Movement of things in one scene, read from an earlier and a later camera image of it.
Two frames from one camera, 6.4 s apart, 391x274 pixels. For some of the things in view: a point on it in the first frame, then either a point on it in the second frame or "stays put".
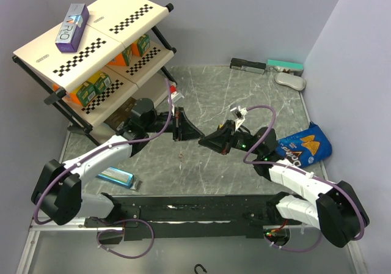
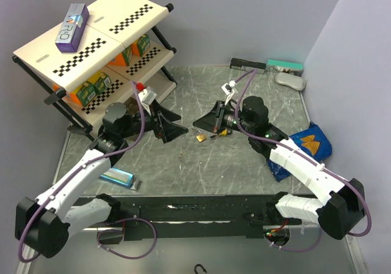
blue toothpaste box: (117, 176) stays put
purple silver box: (74, 19) stays put
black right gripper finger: (222, 134) to (219, 110)
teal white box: (278, 66) stays put
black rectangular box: (250, 66) stays put
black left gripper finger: (187, 126) to (154, 107)
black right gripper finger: (217, 142) to (207, 122)
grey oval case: (293, 81) stays put
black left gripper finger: (189, 131) to (169, 131)
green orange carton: (140, 46) stays put
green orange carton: (123, 59) stays put
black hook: (203, 268) stays put
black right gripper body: (241, 140) to (230, 120)
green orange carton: (84, 93) stays put
